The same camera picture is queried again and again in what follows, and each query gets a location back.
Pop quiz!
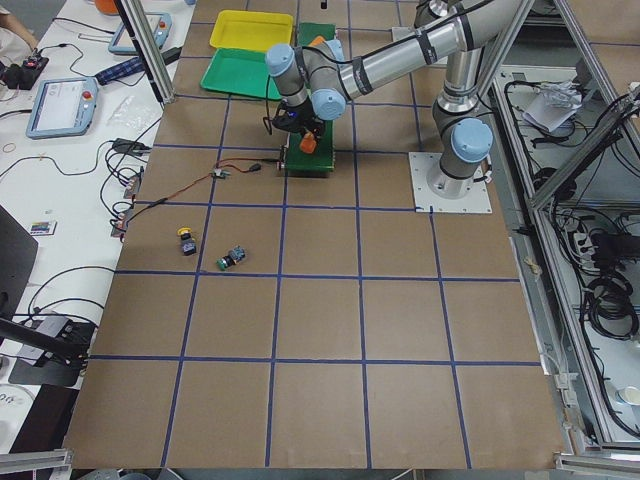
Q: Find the yellow plastic tray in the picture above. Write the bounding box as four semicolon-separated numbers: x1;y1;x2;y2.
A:
209;10;293;52

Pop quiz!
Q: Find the green plastic tray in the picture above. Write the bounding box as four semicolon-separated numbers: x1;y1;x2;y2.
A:
200;49;281;101

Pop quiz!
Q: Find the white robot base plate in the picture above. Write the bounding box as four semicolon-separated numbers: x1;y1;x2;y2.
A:
408;152;492;214

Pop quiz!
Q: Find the blue teach pendant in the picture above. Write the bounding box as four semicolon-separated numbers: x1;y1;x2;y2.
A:
108;10;173;56
25;77;98;140

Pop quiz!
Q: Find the black power adapter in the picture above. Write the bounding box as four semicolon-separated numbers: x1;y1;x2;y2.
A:
112;138;151;155

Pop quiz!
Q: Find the aluminium frame post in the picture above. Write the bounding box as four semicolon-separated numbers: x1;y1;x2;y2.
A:
114;0;175;105

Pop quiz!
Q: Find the plain orange cylinder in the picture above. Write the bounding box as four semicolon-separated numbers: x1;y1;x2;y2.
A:
308;35;326;47

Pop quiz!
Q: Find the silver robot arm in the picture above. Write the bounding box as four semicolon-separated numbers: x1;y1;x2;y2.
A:
263;0;532;200

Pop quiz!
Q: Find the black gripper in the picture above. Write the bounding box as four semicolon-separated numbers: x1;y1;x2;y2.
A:
272;99;325;139

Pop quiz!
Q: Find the red black motor cable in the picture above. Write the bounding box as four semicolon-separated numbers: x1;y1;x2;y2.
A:
124;157;281;221

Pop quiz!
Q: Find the crumpled white paper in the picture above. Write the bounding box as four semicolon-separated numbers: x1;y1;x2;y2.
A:
522;81;582;133

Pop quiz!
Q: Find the orange cylinder with 4680 text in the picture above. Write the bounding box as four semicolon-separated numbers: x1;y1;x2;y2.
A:
299;132;318;155

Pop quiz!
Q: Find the yellow push button switch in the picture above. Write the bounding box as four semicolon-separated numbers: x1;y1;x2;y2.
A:
177;227;197;256

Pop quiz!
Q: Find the green conveyor belt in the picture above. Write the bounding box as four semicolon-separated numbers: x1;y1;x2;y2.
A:
278;22;336;176

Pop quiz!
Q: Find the small motor controller board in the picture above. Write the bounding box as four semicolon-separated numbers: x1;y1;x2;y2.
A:
212;168;231;179

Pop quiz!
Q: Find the green push button switch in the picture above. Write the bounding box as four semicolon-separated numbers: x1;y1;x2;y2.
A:
216;245;246;271

